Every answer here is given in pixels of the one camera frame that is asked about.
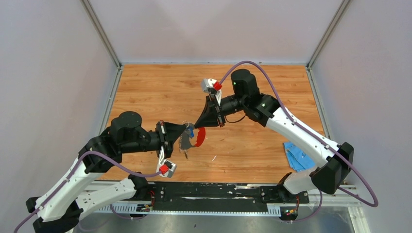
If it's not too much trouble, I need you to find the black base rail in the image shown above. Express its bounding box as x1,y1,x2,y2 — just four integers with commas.
128,182,309,216

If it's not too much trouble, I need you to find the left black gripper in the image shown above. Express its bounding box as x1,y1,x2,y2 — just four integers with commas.
122,119,188,159

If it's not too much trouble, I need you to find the blue cloth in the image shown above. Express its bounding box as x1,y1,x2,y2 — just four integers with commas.
283,142,315,172

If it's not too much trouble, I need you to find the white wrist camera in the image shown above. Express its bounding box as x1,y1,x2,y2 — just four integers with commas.
201,78,222,105
156,147,177,178

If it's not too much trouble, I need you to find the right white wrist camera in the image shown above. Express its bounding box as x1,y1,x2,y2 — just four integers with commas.
201,78,222,105

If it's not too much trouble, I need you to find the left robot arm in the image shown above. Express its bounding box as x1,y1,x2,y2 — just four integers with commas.
26,111,187,233

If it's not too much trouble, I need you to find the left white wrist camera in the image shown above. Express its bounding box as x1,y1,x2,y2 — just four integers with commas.
156,147,177,178

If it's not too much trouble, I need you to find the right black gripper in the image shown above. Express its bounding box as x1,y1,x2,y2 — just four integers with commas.
194,95,247,129

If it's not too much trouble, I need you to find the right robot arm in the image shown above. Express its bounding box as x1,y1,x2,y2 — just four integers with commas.
194,69,354,203

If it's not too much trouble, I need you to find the red handled metal key holder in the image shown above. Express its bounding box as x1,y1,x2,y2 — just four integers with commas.
179,121,206,160

